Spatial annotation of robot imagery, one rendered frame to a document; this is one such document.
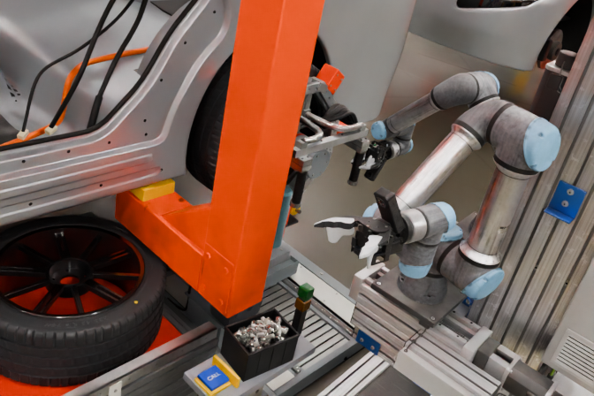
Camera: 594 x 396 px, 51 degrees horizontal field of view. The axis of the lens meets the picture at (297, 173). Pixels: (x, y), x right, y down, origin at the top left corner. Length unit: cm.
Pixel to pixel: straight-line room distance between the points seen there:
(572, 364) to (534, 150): 68
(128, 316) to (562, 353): 131
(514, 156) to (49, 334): 143
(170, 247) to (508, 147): 122
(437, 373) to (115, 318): 101
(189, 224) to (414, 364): 86
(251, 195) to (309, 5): 57
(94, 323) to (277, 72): 98
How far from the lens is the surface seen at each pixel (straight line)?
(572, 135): 179
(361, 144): 248
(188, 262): 220
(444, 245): 183
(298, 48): 173
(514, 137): 161
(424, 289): 191
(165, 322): 247
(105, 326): 211
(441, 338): 195
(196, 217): 211
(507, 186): 166
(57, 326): 211
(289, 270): 303
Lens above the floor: 196
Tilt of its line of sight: 28 degrees down
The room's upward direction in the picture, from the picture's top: 12 degrees clockwise
